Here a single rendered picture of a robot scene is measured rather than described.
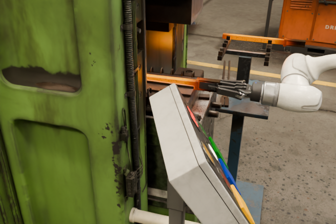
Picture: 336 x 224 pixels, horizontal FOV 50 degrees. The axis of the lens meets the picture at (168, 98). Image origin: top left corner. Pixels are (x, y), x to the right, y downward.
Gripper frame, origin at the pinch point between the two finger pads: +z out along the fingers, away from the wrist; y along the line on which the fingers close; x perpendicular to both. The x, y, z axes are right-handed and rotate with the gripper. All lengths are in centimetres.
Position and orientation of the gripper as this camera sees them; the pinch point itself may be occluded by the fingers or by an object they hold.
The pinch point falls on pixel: (208, 84)
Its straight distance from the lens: 140.4
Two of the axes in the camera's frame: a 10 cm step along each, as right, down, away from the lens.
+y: 2.8, -4.4, 8.5
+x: 0.3, -8.8, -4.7
